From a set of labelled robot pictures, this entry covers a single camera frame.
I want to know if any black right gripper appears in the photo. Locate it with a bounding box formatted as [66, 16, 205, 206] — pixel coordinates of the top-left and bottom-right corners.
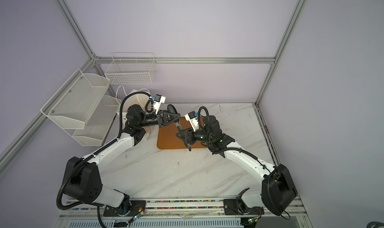
[174, 125, 212, 147]

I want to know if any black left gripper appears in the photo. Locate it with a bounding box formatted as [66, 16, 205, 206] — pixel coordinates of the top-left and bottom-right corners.
[138, 110, 181, 128]

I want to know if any cartoon animal paper gift bag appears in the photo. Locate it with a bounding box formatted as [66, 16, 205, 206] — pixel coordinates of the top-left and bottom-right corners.
[115, 85, 154, 142]

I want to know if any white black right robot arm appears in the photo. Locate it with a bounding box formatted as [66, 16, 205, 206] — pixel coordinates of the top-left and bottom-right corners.
[176, 111, 298, 216]

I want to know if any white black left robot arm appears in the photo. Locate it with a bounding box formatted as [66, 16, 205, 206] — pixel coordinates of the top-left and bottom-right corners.
[56, 104, 181, 213]

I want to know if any brown rectangular tray mat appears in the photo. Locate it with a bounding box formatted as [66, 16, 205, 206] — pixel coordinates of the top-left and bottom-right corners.
[156, 116, 212, 150]

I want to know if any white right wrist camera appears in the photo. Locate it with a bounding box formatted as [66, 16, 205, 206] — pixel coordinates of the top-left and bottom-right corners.
[185, 111, 200, 132]

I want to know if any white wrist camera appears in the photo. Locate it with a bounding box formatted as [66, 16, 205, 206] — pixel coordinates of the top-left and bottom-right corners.
[150, 94, 166, 114]
[185, 111, 200, 132]

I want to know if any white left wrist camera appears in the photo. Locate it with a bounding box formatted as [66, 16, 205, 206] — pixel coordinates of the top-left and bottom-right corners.
[150, 94, 166, 114]

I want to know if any white wire wall basket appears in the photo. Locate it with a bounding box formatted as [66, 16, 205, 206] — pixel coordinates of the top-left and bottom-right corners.
[105, 52, 157, 85]

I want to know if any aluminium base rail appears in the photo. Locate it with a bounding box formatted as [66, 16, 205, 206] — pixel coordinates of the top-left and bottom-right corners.
[55, 197, 313, 228]

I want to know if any white mesh wall shelf lower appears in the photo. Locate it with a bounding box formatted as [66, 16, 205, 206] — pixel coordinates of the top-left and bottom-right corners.
[72, 95, 120, 147]

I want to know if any white mesh wall shelf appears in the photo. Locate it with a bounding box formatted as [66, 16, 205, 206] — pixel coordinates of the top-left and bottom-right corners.
[72, 95, 120, 147]
[41, 69, 110, 130]

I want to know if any white mesh wall shelf upper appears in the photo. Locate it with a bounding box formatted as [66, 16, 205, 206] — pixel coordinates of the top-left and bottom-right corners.
[41, 69, 110, 130]

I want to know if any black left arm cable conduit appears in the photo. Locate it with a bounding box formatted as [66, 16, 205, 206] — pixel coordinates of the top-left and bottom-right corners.
[55, 91, 152, 211]

